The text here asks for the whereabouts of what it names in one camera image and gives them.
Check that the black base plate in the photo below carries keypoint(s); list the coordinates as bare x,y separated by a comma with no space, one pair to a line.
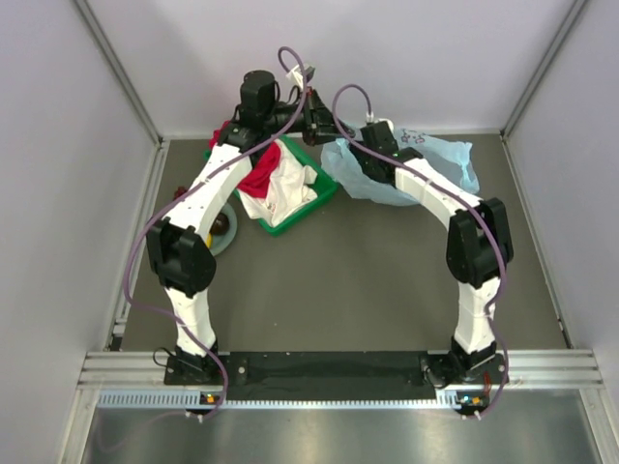
349,376

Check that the aluminium frame rail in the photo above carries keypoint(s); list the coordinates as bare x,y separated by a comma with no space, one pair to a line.
145,380

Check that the white cloth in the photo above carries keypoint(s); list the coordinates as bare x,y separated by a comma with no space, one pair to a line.
289,191

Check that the grey-green plate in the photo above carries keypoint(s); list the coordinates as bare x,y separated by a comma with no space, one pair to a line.
221,243

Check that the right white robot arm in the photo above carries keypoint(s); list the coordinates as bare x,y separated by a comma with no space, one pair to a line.
479,243

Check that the dark red grape bunch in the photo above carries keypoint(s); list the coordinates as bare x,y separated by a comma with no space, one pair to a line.
180,191

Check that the red cloth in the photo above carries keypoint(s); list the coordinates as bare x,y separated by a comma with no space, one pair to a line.
248,170

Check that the light blue plastic bag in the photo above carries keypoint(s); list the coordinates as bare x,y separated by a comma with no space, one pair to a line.
452,159

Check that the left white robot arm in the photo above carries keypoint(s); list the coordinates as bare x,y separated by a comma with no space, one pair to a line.
176,241

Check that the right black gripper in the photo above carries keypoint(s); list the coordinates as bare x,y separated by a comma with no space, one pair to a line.
360,152

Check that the green plastic tray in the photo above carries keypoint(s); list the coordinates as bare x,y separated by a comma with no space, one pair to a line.
324,186

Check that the dark purple round fruit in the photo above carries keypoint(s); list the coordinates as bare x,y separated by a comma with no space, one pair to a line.
220,225

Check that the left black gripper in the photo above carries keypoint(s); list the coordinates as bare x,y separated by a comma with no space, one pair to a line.
319,125

